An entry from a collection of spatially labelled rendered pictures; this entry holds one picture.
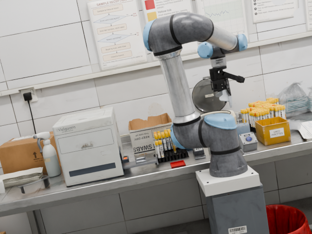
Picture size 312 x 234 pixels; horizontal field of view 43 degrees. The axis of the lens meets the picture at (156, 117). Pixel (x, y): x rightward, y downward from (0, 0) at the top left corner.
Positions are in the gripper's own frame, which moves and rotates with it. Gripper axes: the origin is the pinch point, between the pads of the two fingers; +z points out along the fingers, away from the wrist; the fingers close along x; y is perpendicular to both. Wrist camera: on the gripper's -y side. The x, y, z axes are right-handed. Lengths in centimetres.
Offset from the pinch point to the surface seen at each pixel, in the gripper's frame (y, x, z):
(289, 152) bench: -21.7, 16.8, 24.3
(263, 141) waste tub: -12.2, 10.1, 18.7
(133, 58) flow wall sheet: 46, -46, -30
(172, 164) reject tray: 33.4, 14.3, 20.7
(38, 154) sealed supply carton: 105, -12, 10
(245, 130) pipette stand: -5.6, 2.1, 14.0
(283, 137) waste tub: -21.6, 10.7, 18.2
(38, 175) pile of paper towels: 103, 0, 18
